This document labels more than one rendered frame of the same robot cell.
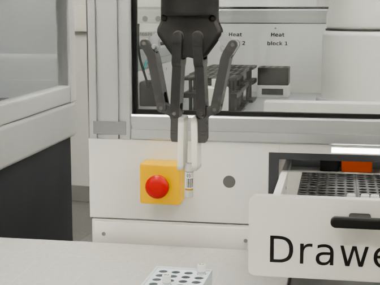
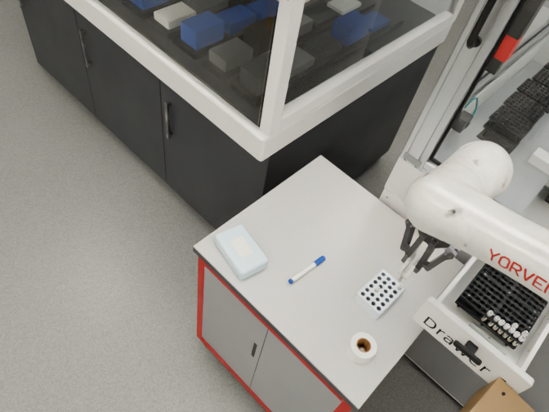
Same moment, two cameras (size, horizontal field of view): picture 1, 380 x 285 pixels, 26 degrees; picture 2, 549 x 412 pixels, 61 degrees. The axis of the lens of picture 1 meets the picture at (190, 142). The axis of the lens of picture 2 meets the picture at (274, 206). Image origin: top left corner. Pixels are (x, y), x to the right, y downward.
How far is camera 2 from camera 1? 0.83 m
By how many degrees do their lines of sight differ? 47
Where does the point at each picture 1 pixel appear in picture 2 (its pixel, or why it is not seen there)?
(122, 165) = (410, 179)
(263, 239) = (424, 314)
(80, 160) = not seen: outside the picture
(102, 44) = (428, 120)
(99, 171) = (398, 172)
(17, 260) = (334, 203)
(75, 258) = (360, 216)
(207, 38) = (439, 244)
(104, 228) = (388, 195)
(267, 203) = (434, 307)
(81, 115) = not seen: outside the picture
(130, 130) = (422, 167)
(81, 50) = not seen: outside the picture
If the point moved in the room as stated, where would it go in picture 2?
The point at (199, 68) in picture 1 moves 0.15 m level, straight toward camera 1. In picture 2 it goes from (428, 251) to (400, 300)
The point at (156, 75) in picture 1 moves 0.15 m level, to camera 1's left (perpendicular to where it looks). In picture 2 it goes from (406, 236) to (350, 203)
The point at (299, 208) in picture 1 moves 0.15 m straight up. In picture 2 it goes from (447, 320) to (476, 292)
